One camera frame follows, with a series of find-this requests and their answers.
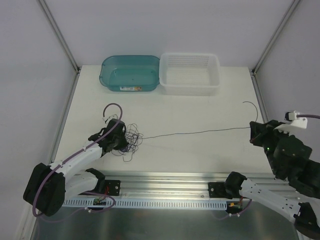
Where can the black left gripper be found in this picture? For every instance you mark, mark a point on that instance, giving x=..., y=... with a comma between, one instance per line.
x=120, y=139

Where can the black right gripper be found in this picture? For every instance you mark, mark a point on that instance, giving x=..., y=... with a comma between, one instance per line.
x=255, y=133

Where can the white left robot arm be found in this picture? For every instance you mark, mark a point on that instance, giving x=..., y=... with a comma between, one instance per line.
x=50, y=185

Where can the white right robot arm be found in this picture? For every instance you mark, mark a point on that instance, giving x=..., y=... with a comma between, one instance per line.
x=289, y=159

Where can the teal plastic basin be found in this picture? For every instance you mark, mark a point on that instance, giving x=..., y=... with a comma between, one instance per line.
x=130, y=73

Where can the white perforated plastic basket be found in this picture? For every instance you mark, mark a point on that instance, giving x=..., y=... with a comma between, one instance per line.
x=190, y=74

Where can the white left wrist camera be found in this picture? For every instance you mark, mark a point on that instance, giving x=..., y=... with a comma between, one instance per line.
x=109, y=118

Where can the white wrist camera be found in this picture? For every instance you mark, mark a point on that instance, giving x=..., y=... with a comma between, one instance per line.
x=109, y=118
x=295, y=121

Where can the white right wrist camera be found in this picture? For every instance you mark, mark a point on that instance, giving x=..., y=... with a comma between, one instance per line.
x=295, y=121

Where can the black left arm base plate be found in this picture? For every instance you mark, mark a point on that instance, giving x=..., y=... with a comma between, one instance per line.
x=109, y=187

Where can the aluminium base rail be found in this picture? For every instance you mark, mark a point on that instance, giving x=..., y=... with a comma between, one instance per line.
x=164, y=185

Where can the white slotted cable duct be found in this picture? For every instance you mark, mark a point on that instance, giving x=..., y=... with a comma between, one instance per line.
x=131, y=203

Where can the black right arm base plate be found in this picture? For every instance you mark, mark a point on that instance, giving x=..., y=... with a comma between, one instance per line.
x=217, y=190

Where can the aluminium frame post left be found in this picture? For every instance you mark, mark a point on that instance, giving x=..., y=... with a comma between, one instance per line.
x=58, y=34

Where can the aluminium frame post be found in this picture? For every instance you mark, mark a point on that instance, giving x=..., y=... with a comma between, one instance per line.
x=58, y=34
x=276, y=34

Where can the aluminium frame post right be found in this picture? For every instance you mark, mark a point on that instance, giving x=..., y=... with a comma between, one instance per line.
x=276, y=34

